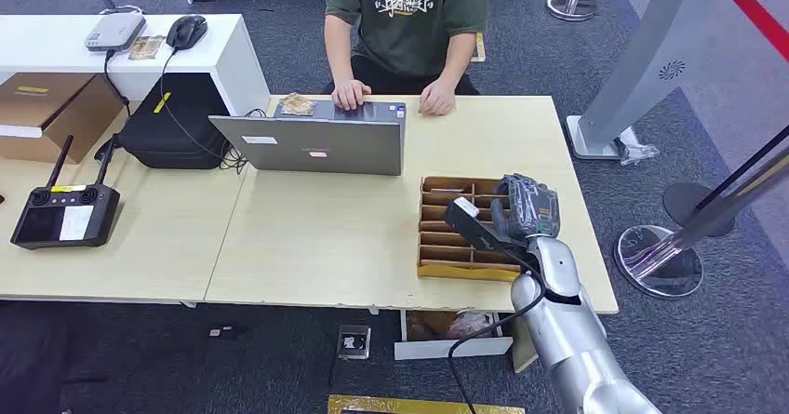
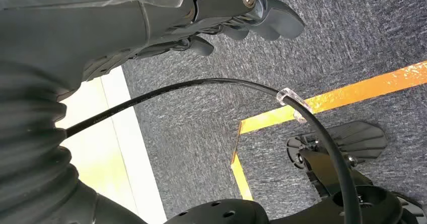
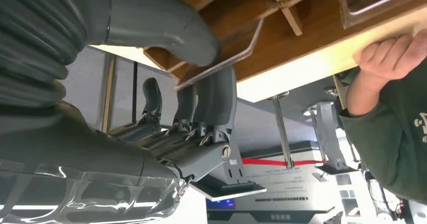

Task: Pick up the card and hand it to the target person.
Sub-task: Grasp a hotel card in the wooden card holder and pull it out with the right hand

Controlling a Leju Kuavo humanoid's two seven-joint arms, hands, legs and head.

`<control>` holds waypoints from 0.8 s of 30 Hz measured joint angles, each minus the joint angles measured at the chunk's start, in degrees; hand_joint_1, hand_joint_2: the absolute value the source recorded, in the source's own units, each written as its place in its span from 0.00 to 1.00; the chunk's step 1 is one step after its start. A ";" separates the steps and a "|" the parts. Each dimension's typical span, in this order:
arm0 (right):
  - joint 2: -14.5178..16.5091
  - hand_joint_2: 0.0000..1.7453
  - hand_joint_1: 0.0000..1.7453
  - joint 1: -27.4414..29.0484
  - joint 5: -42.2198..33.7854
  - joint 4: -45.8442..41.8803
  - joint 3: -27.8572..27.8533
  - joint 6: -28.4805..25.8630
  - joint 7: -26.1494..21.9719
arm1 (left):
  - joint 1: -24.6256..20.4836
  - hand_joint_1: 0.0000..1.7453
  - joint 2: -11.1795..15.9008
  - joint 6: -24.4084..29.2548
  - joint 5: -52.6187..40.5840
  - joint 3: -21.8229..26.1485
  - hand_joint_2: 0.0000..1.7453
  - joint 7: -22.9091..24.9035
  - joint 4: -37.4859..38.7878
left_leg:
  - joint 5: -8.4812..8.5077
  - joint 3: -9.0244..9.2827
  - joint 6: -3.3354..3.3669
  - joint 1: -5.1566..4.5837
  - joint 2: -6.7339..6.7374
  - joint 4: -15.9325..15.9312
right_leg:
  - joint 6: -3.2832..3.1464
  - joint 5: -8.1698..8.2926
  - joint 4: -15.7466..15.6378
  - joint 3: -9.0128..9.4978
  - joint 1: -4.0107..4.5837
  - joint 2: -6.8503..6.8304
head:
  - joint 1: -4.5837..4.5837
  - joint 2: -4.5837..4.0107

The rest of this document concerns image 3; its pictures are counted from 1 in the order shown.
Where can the red barrier belt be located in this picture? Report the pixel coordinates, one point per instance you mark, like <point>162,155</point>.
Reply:
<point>263,161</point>

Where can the white kiosk machine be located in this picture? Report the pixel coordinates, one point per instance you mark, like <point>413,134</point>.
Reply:
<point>287,189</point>

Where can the ribbed grey right arm sleeve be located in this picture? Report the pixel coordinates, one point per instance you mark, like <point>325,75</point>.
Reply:
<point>33,32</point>

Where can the brown wooden desk organizer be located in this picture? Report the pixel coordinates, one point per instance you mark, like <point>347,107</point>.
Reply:
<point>310,32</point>

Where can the white shelf unit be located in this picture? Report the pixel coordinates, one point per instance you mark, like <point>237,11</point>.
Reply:
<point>348,195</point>

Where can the person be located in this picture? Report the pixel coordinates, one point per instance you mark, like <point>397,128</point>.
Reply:
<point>393,142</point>

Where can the metal window frame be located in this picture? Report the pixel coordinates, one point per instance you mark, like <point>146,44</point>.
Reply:
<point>110,92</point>

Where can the clear acrylic card holder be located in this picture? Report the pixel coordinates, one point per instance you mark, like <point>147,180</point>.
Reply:
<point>230,39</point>
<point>373,2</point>

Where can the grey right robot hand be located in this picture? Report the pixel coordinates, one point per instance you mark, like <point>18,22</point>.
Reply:
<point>83,155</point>

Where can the silver stanchion post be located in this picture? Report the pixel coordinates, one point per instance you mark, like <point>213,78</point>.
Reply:
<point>283,132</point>

